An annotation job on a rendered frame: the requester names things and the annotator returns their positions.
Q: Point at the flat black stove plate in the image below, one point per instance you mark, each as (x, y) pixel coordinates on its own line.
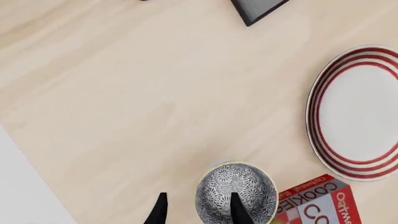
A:
(258, 9)

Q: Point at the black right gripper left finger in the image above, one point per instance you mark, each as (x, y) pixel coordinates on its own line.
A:
(159, 211)

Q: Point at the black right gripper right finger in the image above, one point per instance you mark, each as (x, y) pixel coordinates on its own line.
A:
(240, 211)

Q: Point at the black patterned bowl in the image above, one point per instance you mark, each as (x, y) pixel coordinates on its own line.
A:
(231, 182)

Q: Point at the red and grey cookie box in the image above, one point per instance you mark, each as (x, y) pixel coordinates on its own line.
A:
(317, 203)

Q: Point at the white plate with red rings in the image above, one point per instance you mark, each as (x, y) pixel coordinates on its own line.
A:
(354, 112)

